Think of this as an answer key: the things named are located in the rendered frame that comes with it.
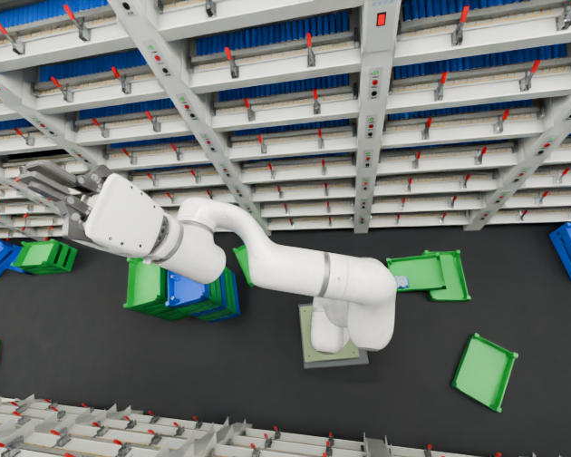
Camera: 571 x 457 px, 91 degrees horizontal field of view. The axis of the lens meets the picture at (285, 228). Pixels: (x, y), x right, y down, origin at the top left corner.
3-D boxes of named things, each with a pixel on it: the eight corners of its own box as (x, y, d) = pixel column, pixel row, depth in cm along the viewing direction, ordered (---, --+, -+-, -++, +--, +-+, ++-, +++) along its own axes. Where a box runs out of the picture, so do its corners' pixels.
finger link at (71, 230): (72, 258, 36) (53, 217, 34) (124, 237, 42) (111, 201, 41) (77, 258, 35) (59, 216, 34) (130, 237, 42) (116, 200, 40)
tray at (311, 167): (356, 177, 143) (357, 170, 130) (244, 184, 156) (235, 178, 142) (354, 138, 145) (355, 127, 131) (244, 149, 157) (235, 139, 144)
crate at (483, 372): (493, 411, 140) (500, 413, 133) (450, 385, 148) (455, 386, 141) (510, 354, 149) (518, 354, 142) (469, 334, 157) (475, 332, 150)
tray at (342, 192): (355, 197, 160) (355, 194, 151) (254, 202, 173) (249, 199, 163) (353, 163, 162) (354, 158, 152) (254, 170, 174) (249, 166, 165)
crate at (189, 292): (209, 298, 145) (202, 295, 138) (173, 309, 146) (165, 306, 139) (205, 247, 160) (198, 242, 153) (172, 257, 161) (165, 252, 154)
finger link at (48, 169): (80, 199, 38) (23, 169, 33) (90, 179, 39) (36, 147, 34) (94, 195, 37) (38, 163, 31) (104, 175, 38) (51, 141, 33)
